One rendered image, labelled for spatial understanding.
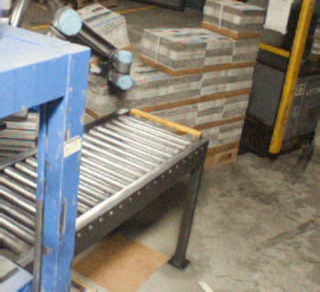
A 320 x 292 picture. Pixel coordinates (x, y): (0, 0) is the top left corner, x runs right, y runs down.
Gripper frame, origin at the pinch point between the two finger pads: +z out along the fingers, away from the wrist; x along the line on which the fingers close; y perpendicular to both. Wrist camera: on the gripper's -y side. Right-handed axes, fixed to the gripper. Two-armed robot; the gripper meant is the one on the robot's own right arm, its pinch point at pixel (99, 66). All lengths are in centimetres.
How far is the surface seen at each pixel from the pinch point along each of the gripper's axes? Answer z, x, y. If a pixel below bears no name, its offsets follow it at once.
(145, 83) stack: 8.9, -30.2, -28.9
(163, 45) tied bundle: 26, -57, -18
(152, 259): -62, 21, -96
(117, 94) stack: 5.4, -8.5, -25.5
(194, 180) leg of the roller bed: -71, -10, -47
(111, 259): -54, 42, -88
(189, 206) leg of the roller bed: -72, -4, -63
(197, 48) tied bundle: 15, -77, -25
